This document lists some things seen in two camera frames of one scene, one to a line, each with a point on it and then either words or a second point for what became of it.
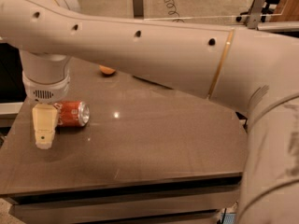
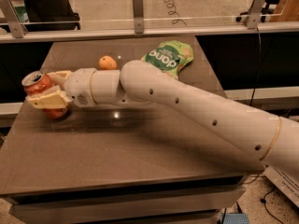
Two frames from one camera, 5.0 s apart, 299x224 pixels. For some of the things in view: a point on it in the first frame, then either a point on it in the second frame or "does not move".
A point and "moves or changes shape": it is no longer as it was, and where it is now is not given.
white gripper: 47,92 to 79,86
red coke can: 72,113 moves or changes shape
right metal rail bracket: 253,20 does not move
